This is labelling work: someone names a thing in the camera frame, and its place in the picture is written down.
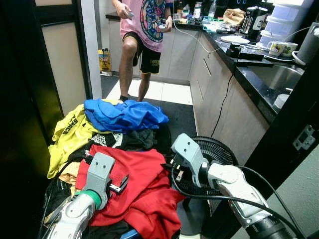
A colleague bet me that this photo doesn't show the red garment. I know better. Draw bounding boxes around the red garment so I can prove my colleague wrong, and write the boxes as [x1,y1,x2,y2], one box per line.
[74,144,186,239]

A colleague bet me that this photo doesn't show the black garment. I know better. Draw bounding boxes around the black garment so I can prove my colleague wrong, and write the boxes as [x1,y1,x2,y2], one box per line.
[97,128,171,156]

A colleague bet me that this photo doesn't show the black electric fan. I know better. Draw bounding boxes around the black electric fan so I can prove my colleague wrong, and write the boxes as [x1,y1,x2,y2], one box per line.
[174,136,239,201]

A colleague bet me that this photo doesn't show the blue garment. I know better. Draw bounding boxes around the blue garment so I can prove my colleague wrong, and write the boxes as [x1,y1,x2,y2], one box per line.
[83,99,169,133]

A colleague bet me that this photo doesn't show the yellow printed shirt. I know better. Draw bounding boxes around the yellow printed shirt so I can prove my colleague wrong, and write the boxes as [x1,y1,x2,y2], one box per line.
[47,103,121,179]

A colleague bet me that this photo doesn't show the beige kitchen counter cabinet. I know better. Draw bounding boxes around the beige kitchen counter cabinet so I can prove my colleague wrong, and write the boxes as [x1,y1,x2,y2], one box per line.
[188,20,319,166]

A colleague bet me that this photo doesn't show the yellow carton box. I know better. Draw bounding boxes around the yellow carton box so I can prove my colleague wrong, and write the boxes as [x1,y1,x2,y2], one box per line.
[98,48,112,73]

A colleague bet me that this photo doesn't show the black framed beige door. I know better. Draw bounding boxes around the black framed beige door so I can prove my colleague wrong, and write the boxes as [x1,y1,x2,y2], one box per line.
[34,0,94,116]

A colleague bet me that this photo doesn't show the black box on counter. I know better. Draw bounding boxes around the black box on counter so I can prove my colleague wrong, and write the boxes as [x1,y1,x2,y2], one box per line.
[226,43,265,62]

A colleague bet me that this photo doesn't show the steel kitchen sink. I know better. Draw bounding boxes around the steel kitchen sink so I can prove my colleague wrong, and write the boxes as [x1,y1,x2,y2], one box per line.
[248,64,306,112]

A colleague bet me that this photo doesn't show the person in pink shirt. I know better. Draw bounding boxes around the person in pink shirt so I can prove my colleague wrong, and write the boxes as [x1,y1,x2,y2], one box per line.
[111,0,174,103]

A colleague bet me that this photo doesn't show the white plate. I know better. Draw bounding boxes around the white plate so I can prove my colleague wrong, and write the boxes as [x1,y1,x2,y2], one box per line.
[220,35,250,45]

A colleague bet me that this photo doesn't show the white floral mug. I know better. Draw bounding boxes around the white floral mug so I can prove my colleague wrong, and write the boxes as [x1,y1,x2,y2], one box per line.
[268,41,286,57]
[282,42,299,57]

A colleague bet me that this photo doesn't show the tan bag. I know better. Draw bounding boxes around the tan bag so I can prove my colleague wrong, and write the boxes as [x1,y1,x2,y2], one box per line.
[222,8,246,26]

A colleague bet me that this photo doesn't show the black electric kettle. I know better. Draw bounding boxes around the black electric kettle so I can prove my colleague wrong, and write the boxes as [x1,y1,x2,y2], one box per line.
[240,6,269,41]

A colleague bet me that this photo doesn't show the white plastic drawer unit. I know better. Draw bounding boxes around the white plastic drawer unit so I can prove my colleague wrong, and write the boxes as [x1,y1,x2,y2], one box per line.
[259,0,316,48]

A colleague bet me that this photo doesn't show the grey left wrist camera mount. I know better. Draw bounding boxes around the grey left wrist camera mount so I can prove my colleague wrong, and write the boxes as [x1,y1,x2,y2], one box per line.
[75,152,116,210]

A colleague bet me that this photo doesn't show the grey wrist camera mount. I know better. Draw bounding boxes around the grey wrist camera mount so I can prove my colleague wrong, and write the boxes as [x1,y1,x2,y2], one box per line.
[75,152,116,210]
[171,133,210,188]

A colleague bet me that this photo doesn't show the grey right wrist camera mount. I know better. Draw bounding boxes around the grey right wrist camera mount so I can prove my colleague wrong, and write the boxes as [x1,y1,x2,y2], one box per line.
[171,133,210,188]

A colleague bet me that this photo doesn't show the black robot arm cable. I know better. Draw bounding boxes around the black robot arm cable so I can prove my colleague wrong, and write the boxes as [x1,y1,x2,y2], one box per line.
[168,164,306,239]

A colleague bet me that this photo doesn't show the black frame with metal latch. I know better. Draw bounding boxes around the black frame with metal latch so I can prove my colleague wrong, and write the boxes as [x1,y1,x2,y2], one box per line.
[202,50,319,239]

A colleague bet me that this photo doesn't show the white cable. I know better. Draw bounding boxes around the white cable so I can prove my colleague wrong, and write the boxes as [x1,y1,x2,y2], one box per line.
[172,20,227,55]

